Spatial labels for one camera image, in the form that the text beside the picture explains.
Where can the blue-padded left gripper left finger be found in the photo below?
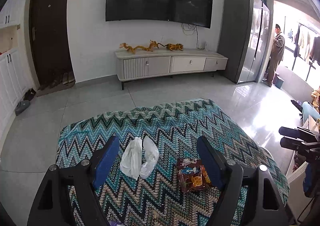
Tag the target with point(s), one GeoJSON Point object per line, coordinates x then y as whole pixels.
{"type": "Point", "coordinates": [52, 205]}

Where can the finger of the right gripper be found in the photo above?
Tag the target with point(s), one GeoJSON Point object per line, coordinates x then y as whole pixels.
{"type": "Point", "coordinates": [298, 133]}
{"type": "Point", "coordinates": [297, 144]}

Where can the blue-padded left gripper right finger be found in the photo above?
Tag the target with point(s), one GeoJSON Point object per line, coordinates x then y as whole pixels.
{"type": "Point", "coordinates": [263, 205]}

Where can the purple crumpled wrapper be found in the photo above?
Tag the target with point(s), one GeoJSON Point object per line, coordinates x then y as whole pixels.
{"type": "Point", "coordinates": [114, 223]}

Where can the teal plastic bucket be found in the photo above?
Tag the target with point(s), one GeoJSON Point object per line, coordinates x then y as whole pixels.
{"type": "Point", "coordinates": [277, 81]}

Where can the brown orange snack packet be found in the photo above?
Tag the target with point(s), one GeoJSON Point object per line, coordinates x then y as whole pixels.
{"type": "Point", "coordinates": [192, 175]}

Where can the crumpled white tissue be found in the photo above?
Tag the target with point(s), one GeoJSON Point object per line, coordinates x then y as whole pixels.
{"type": "Point", "coordinates": [131, 161]}

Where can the hanging clothes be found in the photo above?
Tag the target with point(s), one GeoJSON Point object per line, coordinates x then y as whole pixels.
{"type": "Point", "coordinates": [306, 43]}

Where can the person in olive jacket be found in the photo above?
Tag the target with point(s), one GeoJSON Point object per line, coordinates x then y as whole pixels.
{"type": "Point", "coordinates": [276, 56]}

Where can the zigzag patterned teal rug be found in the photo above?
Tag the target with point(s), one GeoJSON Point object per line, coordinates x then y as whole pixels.
{"type": "Point", "coordinates": [174, 128]}

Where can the clear white plastic bag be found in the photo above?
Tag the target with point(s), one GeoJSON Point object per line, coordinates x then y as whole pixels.
{"type": "Point", "coordinates": [151, 156]}

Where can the grey double-door refrigerator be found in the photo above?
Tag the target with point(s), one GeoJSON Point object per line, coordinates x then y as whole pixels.
{"type": "Point", "coordinates": [243, 38]}

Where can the grey slipper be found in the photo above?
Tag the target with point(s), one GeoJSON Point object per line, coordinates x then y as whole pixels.
{"type": "Point", "coordinates": [21, 107]}

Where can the brown door mat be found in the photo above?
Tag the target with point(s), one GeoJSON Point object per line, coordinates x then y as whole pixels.
{"type": "Point", "coordinates": [59, 87]}

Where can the black shoes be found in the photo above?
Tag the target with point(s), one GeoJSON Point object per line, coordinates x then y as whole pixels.
{"type": "Point", "coordinates": [29, 95]}

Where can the beige shoes pair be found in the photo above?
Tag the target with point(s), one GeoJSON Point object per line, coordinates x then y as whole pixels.
{"type": "Point", "coordinates": [68, 78]}

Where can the white shoe cabinet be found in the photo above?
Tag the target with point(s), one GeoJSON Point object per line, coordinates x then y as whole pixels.
{"type": "Point", "coordinates": [13, 80]}

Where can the golden lion ornament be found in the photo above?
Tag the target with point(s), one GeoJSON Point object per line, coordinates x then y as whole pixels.
{"type": "Point", "coordinates": [174, 47]}

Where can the white TV cabinet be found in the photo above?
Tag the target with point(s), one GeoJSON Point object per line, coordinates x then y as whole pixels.
{"type": "Point", "coordinates": [161, 62]}

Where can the golden dragon ornament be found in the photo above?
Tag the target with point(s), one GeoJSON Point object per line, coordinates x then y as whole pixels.
{"type": "Point", "coordinates": [152, 45]}

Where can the dark brown entrance door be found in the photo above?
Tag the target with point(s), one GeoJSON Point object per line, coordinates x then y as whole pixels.
{"type": "Point", "coordinates": [49, 41]}

